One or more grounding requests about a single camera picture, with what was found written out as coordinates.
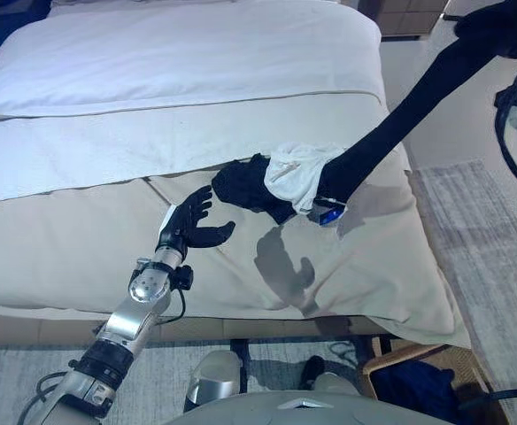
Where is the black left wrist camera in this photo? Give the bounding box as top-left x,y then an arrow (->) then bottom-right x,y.
172,264 -> 195,291

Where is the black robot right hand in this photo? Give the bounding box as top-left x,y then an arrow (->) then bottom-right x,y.
483,0 -> 517,61

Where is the silver robot torso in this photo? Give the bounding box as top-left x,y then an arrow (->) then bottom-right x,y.
160,390 -> 419,425

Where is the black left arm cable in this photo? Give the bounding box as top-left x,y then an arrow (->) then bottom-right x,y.
158,287 -> 187,323

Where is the blue hang tag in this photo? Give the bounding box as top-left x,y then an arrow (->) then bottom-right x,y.
313,197 -> 346,228

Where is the silver robot leg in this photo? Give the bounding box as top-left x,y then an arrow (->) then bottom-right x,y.
300,355 -> 362,398
182,351 -> 244,413

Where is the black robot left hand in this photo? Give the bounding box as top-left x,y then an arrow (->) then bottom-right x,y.
156,184 -> 236,259

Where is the black garment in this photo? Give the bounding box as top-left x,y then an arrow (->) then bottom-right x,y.
212,0 -> 507,226

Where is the white duvet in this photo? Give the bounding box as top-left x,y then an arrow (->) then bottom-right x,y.
0,0 -> 389,207

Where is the white garment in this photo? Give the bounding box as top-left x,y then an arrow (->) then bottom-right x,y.
262,140 -> 349,217

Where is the tan upholstered bed frame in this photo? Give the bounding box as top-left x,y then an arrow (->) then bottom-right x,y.
0,311 -> 374,352

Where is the beige bed cover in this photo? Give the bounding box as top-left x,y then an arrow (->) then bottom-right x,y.
0,141 -> 473,352

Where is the wicker basket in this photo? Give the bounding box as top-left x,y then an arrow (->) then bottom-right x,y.
362,343 -> 513,425

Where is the silver robot left leg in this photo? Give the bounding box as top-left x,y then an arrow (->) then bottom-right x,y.
182,351 -> 244,413

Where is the silver robot right leg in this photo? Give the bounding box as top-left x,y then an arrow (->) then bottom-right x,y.
300,355 -> 362,398

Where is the navy blue garment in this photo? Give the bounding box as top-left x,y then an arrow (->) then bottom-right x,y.
368,360 -> 461,425

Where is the brown nightstand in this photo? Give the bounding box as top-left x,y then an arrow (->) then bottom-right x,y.
368,0 -> 448,43

